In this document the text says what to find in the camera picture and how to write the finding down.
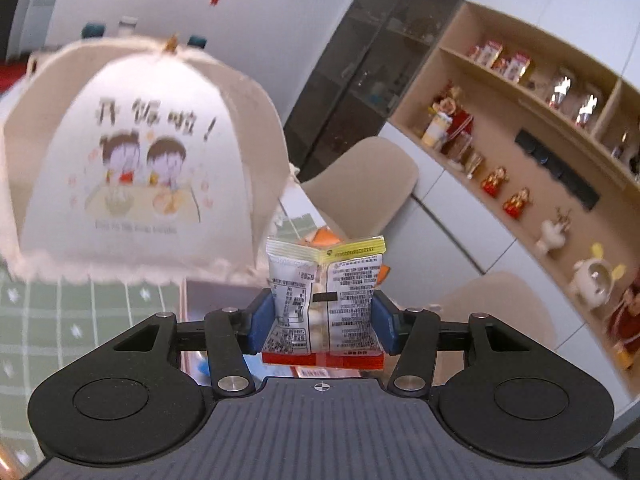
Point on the wooden wall shelf unit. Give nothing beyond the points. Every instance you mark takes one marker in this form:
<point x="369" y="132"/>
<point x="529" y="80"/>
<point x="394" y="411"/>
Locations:
<point x="545" y="110"/>

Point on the beige chair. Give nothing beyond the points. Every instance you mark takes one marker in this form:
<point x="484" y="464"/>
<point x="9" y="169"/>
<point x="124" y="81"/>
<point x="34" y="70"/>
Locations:
<point x="500" y="310"/>
<point x="365" y="180"/>

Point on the dark glass cabinet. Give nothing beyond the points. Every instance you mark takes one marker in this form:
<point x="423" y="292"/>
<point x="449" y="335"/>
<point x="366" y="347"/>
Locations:
<point x="365" y="50"/>

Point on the red gift bag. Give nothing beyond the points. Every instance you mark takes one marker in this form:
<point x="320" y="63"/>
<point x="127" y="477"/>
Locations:
<point x="460" y="125"/>

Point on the red snack box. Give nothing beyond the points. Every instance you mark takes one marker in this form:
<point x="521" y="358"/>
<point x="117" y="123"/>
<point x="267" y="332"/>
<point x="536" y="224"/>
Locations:
<point x="487" y="54"/>
<point x="519" y="67"/>

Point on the white rabbit figurine with yellow ears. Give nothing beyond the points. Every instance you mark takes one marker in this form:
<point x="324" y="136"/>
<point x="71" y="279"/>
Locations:
<point x="592" y="280"/>

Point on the yellow cup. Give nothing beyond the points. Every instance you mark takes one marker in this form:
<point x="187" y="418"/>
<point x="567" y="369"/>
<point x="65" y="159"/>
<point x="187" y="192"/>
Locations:
<point x="436" y="130"/>

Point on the shiny glass jar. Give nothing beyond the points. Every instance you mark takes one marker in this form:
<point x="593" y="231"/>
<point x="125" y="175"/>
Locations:
<point x="588" y="105"/>
<point x="561" y="87"/>

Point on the red dressed doll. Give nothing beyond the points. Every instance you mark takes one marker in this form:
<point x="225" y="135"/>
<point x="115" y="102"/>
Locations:
<point x="627" y="325"/>

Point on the white capped bottle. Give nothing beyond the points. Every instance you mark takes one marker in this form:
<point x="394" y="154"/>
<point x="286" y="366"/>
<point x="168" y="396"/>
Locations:
<point x="127" y="25"/>

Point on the orange snack bag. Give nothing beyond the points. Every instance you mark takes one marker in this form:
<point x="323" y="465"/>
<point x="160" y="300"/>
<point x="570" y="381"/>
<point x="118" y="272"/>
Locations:
<point x="325" y="236"/>

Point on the black hook strip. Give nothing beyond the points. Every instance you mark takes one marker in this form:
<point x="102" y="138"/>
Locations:
<point x="555" y="167"/>

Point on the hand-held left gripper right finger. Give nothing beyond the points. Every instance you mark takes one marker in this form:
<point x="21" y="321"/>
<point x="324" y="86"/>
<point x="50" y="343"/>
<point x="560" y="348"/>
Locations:
<point x="385" y="322"/>

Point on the white printed food cover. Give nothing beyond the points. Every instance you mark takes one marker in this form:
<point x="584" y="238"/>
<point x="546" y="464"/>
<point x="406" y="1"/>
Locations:
<point x="150" y="160"/>

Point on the small white red-edged snack packet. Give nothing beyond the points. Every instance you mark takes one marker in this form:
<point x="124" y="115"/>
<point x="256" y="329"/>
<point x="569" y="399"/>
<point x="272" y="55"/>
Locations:
<point x="345" y="285"/>

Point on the pink cardboard box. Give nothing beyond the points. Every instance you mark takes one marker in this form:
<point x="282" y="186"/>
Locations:
<point x="220" y="295"/>

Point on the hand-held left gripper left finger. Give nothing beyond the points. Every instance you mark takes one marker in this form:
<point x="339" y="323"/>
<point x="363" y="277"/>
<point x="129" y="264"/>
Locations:
<point x="262" y="320"/>

